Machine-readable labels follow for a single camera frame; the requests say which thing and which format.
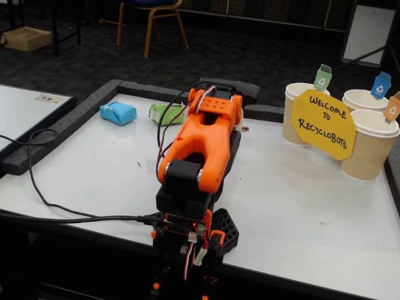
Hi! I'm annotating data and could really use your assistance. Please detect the orange gripper white tape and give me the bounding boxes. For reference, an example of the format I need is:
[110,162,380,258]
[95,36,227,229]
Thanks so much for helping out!
[232,95,245,131]

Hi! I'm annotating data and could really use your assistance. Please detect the green paper package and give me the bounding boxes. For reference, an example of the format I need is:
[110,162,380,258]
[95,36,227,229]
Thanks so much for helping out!
[148,102,186,126]

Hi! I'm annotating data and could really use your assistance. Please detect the blue paper package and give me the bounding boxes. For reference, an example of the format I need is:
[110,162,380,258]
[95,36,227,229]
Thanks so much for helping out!
[99,101,138,126]

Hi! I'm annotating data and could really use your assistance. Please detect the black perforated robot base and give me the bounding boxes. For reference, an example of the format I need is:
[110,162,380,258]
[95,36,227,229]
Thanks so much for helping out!
[151,207,240,300]

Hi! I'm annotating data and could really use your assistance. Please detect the short black foam border strip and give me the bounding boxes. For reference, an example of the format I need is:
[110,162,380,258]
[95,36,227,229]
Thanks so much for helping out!
[242,101,284,123]

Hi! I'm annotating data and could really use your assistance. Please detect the paper cup with green tag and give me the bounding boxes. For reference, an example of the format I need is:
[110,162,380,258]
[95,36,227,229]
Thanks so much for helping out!
[282,82,331,148]

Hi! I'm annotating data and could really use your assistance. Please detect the yellow handwritten welcome sign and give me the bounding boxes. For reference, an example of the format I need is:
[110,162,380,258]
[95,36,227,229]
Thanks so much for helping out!
[290,89,358,161]

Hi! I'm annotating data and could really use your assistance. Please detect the paper cup with blue tag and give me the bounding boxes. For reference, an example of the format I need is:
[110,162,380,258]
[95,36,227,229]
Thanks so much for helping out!
[342,89,390,113]

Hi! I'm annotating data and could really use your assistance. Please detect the orange cased controller board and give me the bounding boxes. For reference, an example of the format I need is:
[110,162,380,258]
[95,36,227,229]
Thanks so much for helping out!
[164,212,208,241]

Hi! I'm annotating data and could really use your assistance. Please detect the black stand rod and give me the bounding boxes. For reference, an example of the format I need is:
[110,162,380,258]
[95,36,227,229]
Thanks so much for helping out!
[332,43,400,71]

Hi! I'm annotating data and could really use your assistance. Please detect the paper cup with orange tag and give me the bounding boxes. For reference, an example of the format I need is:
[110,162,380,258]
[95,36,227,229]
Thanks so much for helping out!
[340,109,400,181]

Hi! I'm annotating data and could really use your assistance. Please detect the blue recycling bin tag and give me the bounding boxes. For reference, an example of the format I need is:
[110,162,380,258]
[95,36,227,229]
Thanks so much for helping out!
[371,71,393,100]

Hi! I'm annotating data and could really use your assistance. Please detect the white board on stand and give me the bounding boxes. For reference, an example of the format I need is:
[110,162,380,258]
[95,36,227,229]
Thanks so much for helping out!
[339,2,398,68]

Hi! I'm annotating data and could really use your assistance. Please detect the servo lead with white connector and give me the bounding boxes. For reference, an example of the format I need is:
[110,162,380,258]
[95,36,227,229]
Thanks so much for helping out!
[182,232,209,282]

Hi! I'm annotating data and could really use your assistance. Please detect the orange recycling bin tag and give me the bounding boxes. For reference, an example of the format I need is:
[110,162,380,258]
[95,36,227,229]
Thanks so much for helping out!
[382,91,400,124]

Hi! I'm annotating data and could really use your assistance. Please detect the small paper label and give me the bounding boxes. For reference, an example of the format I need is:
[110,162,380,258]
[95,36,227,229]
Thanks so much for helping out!
[35,93,66,104]

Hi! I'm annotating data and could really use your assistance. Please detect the white panel with black edge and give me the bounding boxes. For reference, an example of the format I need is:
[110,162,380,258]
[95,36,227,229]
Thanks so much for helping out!
[0,84,76,160]

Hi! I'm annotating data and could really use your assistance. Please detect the brown cardboard box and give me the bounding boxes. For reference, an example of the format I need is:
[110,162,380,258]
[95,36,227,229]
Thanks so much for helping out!
[0,26,53,53]

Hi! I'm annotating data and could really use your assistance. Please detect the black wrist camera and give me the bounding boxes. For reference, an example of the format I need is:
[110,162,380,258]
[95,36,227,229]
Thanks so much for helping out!
[199,77,261,104]

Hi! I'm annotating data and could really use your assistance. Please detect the red white black servo wire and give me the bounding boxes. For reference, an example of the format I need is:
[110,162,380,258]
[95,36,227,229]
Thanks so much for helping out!
[155,84,218,178]

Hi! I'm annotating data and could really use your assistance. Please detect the gold frame chair blue seat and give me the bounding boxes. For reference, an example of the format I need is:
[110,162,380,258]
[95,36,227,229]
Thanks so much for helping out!
[99,0,190,59]

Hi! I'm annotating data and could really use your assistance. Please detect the thick black board cable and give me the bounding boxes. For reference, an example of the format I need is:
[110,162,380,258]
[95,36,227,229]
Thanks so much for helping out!
[0,208,165,226]

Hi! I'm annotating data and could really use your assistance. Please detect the black metal table frame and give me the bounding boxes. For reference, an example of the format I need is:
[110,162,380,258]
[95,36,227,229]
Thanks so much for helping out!
[49,0,83,58]

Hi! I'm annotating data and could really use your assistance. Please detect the thin black camera cable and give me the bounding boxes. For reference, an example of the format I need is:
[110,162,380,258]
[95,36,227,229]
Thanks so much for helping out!
[0,81,216,219]

